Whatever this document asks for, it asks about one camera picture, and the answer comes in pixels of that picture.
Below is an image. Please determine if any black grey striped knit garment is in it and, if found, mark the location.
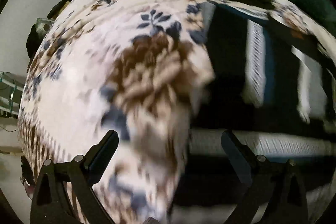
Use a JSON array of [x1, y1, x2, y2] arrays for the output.
[[174, 5, 335, 207]]

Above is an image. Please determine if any cream floral fleece bed blanket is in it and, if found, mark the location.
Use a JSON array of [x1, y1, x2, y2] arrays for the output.
[[16, 0, 336, 224]]

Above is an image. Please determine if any bedside clutter with black bag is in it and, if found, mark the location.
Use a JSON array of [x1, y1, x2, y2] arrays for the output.
[[26, 0, 72, 61]]

